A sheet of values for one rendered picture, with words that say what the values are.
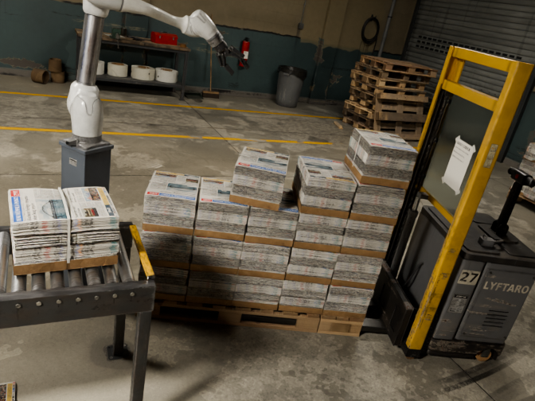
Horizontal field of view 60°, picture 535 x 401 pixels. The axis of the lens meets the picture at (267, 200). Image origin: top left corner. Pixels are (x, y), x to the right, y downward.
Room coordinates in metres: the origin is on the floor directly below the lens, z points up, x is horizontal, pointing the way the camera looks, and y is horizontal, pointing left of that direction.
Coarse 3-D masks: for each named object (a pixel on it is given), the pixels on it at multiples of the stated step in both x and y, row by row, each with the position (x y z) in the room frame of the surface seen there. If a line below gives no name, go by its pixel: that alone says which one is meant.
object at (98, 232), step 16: (80, 192) 1.73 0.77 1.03; (96, 192) 1.76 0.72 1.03; (80, 208) 1.59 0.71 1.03; (96, 208) 1.62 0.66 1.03; (112, 208) 1.64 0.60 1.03; (80, 224) 1.52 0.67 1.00; (96, 224) 1.55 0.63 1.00; (112, 224) 1.58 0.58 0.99; (80, 240) 1.52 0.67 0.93; (96, 240) 1.55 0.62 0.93; (112, 240) 1.59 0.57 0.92; (80, 256) 1.53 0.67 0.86; (96, 256) 1.56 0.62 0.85
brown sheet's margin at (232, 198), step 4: (232, 196) 2.37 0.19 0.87; (236, 196) 2.37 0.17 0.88; (228, 200) 2.37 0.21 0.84; (232, 200) 2.37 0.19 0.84; (236, 200) 2.37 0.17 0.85; (240, 200) 2.37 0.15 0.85; (244, 200) 2.37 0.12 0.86; (248, 200) 2.37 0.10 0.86; (252, 200) 2.37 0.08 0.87; (256, 200) 2.37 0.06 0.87; (260, 200) 2.37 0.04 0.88; (248, 204) 2.37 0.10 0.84; (252, 204) 2.37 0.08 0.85; (256, 204) 2.37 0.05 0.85; (260, 204) 2.37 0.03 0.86; (264, 204) 2.37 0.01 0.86; (268, 204) 2.37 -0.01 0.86; (272, 204) 2.37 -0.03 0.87; (276, 204) 2.37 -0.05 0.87; (268, 208) 2.37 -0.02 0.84; (272, 208) 2.37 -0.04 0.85; (276, 208) 2.37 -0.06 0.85
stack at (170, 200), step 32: (160, 192) 2.33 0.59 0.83; (192, 192) 2.42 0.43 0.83; (224, 192) 2.51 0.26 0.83; (288, 192) 2.71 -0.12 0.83; (160, 224) 2.30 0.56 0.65; (192, 224) 2.32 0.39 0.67; (224, 224) 2.35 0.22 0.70; (256, 224) 2.39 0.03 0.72; (288, 224) 2.41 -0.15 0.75; (320, 224) 2.44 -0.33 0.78; (160, 256) 2.29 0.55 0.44; (192, 256) 2.37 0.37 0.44; (224, 256) 2.35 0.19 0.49; (256, 256) 2.38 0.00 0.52; (288, 256) 2.41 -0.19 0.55; (320, 256) 2.45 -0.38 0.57; (160, 288) 2.30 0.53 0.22; (192, 288) 2.33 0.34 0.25; (224, 288) 2.36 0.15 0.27; (256, 288) 2.39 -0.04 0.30; (288, 288) 2.43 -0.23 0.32; (320, 288) 2.45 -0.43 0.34; (192, 320) 2.33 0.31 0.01; (224, 320) 2.36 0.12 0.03
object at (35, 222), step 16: (16, 192) 1.62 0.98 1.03; (32, 192) 1.64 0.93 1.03; (48, 192) 1.68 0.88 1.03; (16, 208) 1.49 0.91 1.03; (32, 208) 1.52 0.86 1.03; (48, 208) 1.54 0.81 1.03; (16, 224) 1.40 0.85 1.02; (32, 224) 1.43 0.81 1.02; (48, 224) 1.46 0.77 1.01; (16, 240) 1.40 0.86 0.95; (32, 240) 1.43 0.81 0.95; (48, 240) 1.46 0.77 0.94; (16, 256) 1.40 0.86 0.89; (32, 256) 1.43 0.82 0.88; (48, 256) 1.46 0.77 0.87
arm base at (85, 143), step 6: (66, 138) 2.37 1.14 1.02; (72, 138) 2.34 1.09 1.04; (78, 138) 2.34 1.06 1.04; (84, 138) 2.34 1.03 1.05; (90, 138) 2.35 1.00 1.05; (96, 138) 2.38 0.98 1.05; (66, 144) 2.30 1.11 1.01; (72, 144) 2.31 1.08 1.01; (78, 144) 2.32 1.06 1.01; (84, 144) 2.33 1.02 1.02; (90, 144) 2.34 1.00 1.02; (96, 144) 2.37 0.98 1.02; (102, 144) 2.41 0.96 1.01; (108, 144) 2.44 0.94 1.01
